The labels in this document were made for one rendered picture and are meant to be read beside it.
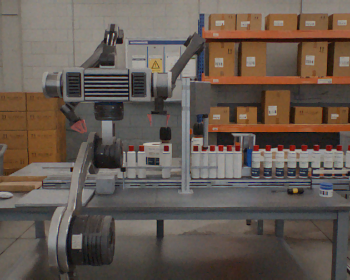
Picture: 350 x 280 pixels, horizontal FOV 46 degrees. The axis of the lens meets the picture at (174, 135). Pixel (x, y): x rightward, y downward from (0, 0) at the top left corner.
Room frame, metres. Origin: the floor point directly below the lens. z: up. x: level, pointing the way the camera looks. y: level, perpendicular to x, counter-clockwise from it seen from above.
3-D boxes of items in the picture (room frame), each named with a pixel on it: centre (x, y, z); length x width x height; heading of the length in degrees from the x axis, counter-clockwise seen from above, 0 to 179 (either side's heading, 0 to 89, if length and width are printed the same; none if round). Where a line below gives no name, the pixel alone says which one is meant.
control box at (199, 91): (2.47, -0.13, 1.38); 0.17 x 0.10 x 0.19; 146
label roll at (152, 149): (3.07, 0.13, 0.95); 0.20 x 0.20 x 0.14
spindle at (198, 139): (3.15, -0.19, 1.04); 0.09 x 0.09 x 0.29
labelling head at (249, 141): (2.65, -0.44, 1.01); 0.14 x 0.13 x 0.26; 91
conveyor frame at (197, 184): (2.55, -0.02, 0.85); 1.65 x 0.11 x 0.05; 91
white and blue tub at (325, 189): (2.31, -0.86, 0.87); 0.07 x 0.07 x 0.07
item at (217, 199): (2.74, 0.11, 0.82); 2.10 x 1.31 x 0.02; 91
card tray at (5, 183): (2.54, 0.98, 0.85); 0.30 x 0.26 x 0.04; 91
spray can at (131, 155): (2.55, 0.27, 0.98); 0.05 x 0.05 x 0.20
